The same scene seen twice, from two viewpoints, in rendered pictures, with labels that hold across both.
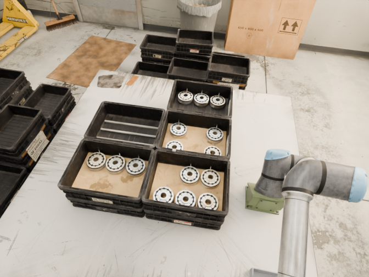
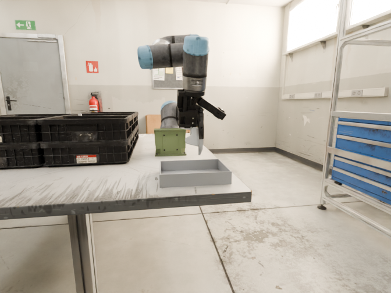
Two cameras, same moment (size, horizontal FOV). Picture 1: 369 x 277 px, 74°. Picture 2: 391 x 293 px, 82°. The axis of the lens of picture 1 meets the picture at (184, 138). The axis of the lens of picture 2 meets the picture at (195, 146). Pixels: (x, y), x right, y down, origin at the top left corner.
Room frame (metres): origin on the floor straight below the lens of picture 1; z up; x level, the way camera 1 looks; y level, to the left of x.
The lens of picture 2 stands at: (-0.73, -0.23, 1.00)
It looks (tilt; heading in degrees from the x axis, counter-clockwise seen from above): 11 degrees down; 344
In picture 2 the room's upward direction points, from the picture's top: straight up
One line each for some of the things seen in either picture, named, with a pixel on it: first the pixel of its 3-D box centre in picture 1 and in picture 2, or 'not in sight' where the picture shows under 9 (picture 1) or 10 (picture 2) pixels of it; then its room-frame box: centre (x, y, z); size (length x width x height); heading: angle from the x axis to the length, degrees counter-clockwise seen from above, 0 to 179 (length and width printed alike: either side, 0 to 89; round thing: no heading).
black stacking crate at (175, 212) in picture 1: (188, 184); (92, 128); (0.59, -0.03, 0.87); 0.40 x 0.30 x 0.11; 84
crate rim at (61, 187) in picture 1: (108, 167); (6, 120); (0.63, 0.37, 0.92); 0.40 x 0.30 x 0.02; 84
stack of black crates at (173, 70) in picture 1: (188, 81); not in sight; (2.13, 0.00, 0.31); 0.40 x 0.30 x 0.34; 83
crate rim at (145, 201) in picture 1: (188, 179); (91, 119); (0.59, -0.03, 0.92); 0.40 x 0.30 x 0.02; 84
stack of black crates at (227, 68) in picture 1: (225, 82); not in sight; (2.08, -0.40, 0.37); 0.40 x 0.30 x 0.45; 83
